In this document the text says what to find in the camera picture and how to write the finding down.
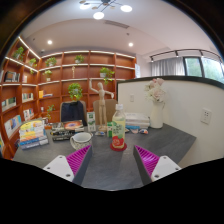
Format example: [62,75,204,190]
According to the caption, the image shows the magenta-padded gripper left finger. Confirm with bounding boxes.
[43,143,94,186]

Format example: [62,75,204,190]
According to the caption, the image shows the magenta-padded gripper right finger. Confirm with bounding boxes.
[132,144,183,186]

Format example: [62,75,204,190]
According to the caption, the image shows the clear drink bottle white cap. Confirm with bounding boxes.
[111,103,127,150]

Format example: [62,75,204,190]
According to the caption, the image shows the white patterned mug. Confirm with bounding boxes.
[69,131,94,151]

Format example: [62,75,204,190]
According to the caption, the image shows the stack of dark books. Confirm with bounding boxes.
[49,119,86,142]

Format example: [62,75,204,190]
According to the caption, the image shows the stack of colourful books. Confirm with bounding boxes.
[18,119,50,150]

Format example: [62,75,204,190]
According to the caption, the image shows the white vase with flowers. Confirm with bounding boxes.
[143,77,167,130]

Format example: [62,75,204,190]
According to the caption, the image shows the green and white carton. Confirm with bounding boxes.
[86,111,97,133]

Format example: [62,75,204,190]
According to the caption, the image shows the dark blue chair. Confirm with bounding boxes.
[59,100,88,124]

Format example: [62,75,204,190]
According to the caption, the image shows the wooden artist mannequin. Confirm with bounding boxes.
[88,79,115,133]

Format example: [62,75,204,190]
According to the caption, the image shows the tan brown chair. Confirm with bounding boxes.
[92,98,118,127]

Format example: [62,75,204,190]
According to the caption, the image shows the wooden shelf unit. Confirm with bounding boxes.
[0,35,138,159]

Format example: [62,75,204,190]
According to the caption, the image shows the grey curtain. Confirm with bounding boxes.
[150,57,186,78]

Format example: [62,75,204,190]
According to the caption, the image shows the window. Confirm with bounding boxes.
[183,55,224,84]

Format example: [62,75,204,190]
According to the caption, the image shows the ceiling air vent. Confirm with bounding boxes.
[103,19,130,30]

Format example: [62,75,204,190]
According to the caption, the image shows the branched ceiling lamp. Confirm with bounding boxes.
[78,0,134,20]

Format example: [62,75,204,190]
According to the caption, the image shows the white wall socket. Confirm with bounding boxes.
[200,107,213,125]

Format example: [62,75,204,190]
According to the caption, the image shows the black track light rail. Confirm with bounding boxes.
[148,48,224,64]

